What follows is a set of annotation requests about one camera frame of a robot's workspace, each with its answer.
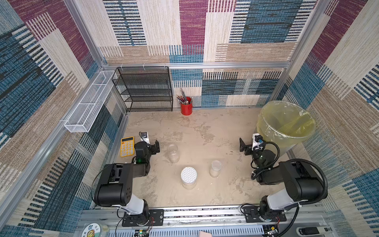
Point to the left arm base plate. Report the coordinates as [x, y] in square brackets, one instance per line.
[152, 217]

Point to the yellow calculator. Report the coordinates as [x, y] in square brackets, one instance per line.
[127, 146]

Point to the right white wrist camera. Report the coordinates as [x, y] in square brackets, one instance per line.
[257, 141]

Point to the red pen holder cup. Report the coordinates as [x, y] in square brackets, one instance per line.
[186, 107]

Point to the jar with patterned white lid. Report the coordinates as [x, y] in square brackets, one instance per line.
[189, 177]

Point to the bin with yellow bag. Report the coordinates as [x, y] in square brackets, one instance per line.
[285, 124]

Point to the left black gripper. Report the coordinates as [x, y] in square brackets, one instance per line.
[152, 147]

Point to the aluminium front rail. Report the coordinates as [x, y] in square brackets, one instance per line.
[217, 220]

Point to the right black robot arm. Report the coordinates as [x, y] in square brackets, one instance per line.
[304, 181]

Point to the pens in red cup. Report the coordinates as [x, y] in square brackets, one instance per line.
[183, 99]

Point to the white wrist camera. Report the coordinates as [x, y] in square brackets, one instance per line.
[257, 141]
[144, 136]

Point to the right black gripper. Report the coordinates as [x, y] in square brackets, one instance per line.
[247, 148]

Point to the white wire mesh basket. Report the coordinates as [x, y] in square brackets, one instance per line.
[85, 113]

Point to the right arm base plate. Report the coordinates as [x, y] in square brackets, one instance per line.
[254, 214]

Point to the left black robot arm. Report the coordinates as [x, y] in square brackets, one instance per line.
[114, 188]

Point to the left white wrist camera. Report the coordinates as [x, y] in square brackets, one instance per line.
[144, 136]

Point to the empty clear plastic jar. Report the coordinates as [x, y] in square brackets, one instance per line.
[173, 153]

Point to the small jar with rice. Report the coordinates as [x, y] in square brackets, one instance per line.
[215, 168]

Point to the black wire mesh shelf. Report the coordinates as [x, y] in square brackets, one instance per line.
[144, 89]

